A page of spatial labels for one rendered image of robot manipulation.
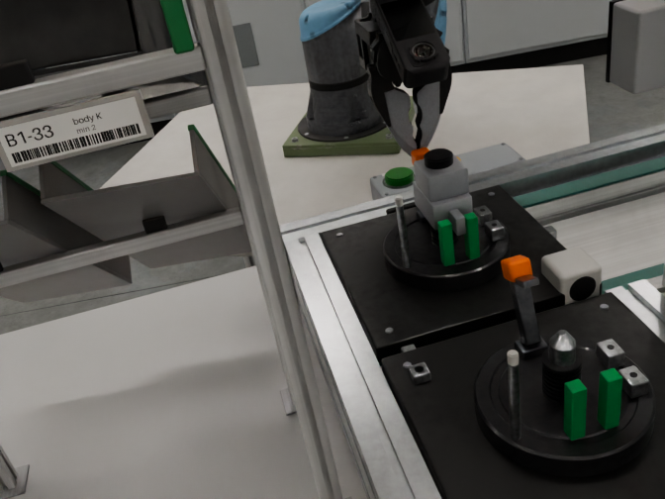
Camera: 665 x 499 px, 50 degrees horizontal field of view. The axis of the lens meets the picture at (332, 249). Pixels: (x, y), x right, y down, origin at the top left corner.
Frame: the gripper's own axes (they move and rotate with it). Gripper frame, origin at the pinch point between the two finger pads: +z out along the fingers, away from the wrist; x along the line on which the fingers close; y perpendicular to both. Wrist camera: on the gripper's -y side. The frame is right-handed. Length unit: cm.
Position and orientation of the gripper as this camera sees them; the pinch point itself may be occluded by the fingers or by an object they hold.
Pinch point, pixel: (417, 149)
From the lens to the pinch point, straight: 81.5
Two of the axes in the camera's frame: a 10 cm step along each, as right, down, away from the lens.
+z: 1.6, 8.3, 5.3
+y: -2.4, -4.9, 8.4
